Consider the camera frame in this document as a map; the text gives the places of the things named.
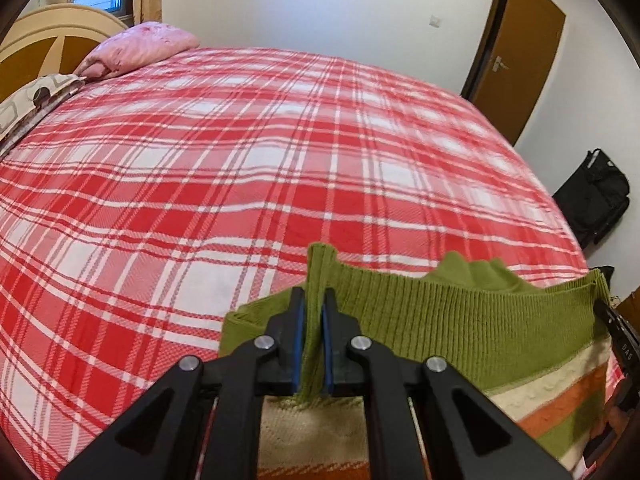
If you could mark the cream wooden headboard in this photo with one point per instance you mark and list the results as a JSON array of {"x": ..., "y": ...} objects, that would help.
[{"x": 55, "y": 35}]

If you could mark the brown wooden door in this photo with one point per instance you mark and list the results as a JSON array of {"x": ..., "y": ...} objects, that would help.
[{"x": 525, "y": 55}]

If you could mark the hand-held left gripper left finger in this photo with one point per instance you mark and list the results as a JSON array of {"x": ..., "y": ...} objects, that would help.
[{"x": 292, "y": 340}]

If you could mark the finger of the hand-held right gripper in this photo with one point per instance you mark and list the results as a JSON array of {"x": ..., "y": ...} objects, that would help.
[{"x": 620, "y": 335}]

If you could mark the green knit sweater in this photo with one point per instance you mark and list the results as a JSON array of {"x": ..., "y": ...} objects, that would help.
[{"x": 450, "y": 320}]

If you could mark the black backpack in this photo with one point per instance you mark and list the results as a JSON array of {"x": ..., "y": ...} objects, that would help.
[{"x": 595, "y": 195}]

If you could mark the pink pillow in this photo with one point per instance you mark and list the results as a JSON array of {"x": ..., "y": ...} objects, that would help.
[{"x": 140, "y": 47}]

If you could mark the patterned cream brown pillow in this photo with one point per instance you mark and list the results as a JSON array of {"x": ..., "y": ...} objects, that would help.
[{"x": 30, "y": 102}]

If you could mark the white light switch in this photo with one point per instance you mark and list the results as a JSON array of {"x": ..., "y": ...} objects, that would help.
[{"x": 435, "y": 20}]

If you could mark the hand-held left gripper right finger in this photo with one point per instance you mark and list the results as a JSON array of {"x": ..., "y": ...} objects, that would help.
[{"x": 330, "y": 340}]

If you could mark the red plaid bed blanket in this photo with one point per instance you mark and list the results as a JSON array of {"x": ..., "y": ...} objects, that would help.
[{"x": 250, "y": 160}]

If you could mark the black bag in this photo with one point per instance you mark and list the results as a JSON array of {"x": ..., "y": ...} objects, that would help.
[{"x": 605, "y": 275}]

